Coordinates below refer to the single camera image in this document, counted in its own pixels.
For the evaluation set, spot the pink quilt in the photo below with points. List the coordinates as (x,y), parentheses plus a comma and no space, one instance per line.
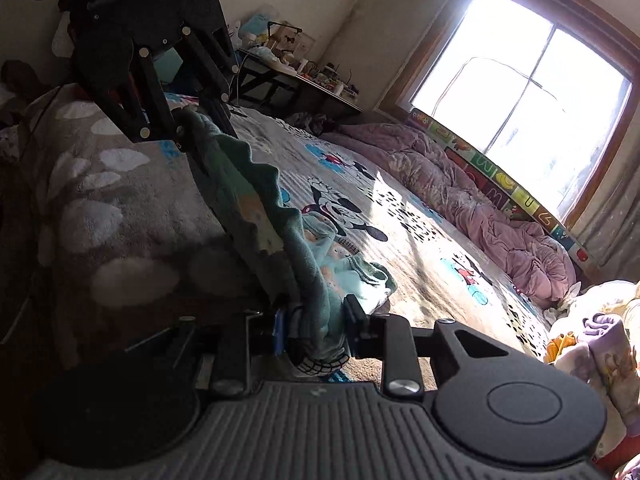
(475,200)

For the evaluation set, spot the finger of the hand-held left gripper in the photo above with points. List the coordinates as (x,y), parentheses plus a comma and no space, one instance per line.
(210,75)
(155,105)

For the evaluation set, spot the dark cluttered desk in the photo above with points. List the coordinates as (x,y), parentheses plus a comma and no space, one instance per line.
(310,87)

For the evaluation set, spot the mustard yellow garment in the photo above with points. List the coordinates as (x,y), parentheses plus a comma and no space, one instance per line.
(560,347)

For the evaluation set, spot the small white cloth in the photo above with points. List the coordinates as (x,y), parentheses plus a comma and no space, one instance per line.
(565,305)

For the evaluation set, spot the dark brown cloth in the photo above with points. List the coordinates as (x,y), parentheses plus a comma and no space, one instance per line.
(20,80)

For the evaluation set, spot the teal printed sweatshirt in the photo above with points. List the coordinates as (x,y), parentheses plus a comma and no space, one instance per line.
(260,210)

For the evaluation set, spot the window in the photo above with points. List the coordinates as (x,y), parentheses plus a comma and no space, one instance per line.
(525,85)

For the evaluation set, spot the purple floral garment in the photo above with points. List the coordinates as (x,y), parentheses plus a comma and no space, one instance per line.
(610,340)

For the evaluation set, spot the cream yellow quilt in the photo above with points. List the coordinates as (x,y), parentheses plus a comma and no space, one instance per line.
(615,300)

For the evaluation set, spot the light blue packet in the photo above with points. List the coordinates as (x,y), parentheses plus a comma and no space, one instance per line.
(260,25)

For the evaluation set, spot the cartoon mouse printed blanket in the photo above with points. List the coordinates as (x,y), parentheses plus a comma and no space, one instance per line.
(425,240)

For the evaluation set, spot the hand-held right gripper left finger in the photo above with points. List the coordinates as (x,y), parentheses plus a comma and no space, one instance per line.
(280,332)

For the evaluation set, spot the alphabet foam bumper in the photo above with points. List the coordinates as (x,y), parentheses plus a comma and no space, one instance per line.
(500,180)

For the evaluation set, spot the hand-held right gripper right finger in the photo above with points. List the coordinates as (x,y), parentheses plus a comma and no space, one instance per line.
(356,327)

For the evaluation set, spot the pale dotted curtain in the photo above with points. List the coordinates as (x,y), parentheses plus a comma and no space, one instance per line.
(615,230)

